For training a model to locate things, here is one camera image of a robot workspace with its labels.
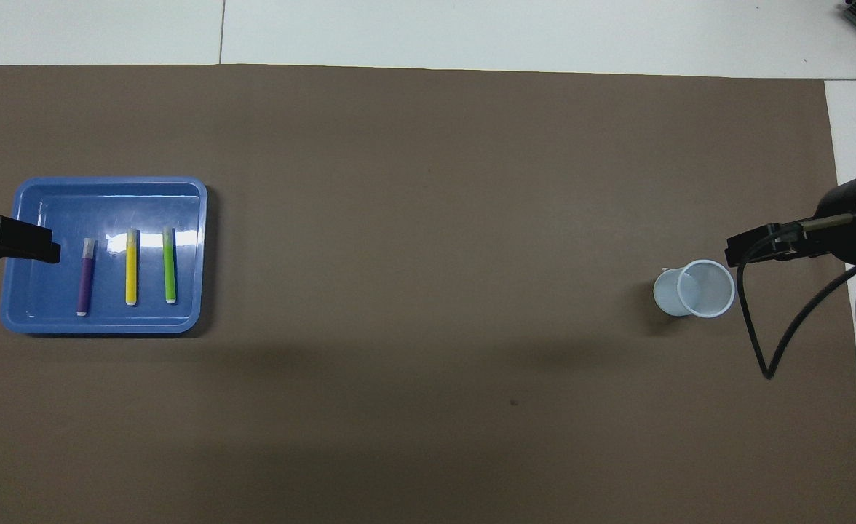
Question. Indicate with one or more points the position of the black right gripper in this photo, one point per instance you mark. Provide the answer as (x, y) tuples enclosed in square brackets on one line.
[(839, 229)]

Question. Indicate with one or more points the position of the purple highlighter pen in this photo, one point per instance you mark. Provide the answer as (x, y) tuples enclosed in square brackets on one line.
[(85, 284)]

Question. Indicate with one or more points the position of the yellow highlighter pen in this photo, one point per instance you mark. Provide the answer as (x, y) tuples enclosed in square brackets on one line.
[(132, 276)]

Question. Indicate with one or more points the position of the green highlighter pen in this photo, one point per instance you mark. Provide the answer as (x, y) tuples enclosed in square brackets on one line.
[(169, 276)]

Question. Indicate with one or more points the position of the blue plastic tray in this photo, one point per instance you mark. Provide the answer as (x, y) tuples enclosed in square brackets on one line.
[(49, 298)]

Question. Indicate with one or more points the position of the translucent plastic pen cup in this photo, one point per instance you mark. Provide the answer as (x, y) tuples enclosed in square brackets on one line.
[(667, 298)]

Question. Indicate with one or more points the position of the brown table mat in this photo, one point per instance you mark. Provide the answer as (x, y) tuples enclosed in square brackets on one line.
[(428, 218)]

